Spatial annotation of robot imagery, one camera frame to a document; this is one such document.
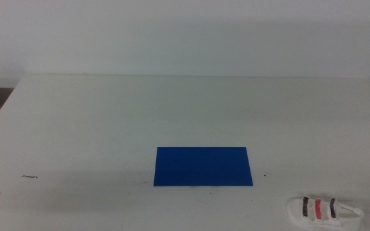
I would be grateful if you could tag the blue rectangular mat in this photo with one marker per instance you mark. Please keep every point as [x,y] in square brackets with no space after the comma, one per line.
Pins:
[203,167]

